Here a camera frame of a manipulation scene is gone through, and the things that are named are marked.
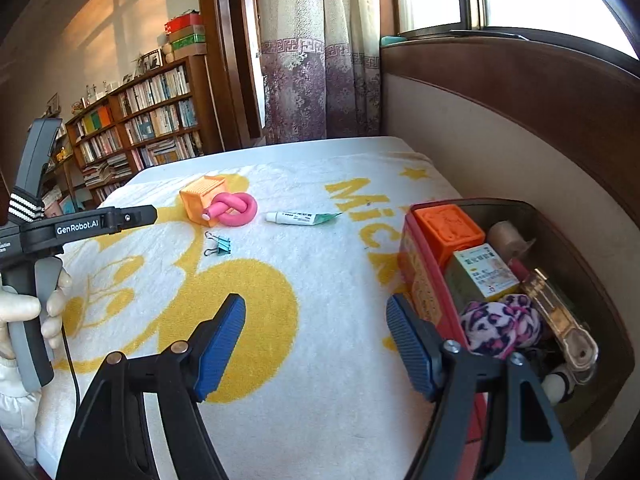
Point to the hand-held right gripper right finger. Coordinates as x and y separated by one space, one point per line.
407 345

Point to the yellow white medicine box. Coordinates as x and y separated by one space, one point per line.
480 272

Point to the panda toy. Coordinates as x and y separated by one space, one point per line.
557 385

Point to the clear plastic stapler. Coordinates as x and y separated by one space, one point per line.
560 325

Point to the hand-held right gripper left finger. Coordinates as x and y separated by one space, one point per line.
222 340

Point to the person's left forearm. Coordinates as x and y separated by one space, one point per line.
15 410

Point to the orange embossed rubber cube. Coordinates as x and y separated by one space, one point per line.
447 232

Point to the wooden door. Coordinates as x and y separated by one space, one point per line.
235 70

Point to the clear tape roll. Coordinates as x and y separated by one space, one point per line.
507 240

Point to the person's left hand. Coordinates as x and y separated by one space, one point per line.
17 309

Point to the teal tray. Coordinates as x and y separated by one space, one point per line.
393 40

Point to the teal binder clip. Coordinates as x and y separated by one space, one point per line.
222 247

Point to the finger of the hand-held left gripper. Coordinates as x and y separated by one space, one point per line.
132 218

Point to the photo frame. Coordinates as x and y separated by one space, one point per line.
150 61

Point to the wooden bookshelf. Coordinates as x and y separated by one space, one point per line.
197 100

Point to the cardboard box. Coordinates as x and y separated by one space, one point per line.
189 50

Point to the pink twisted foam roller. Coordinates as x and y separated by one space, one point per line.
240 210

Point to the pink leopard fabric toy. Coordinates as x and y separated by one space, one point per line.
500 327

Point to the wooden padded headboard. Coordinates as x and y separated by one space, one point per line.
500 125

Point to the green white ointment tube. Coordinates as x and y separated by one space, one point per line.
295 217

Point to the white yellow printed towel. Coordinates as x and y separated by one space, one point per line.
310 320

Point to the green box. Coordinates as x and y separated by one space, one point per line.
189 39

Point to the white mattress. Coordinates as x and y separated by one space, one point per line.
300 147

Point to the purple patterned curtain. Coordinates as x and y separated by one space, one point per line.
310 60

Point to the small orange ribbed block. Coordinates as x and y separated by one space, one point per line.
195 200

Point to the rows of books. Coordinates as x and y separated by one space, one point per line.
155 120

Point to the red biscuit tin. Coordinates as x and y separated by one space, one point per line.
420 280

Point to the red box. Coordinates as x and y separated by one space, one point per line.
184 24

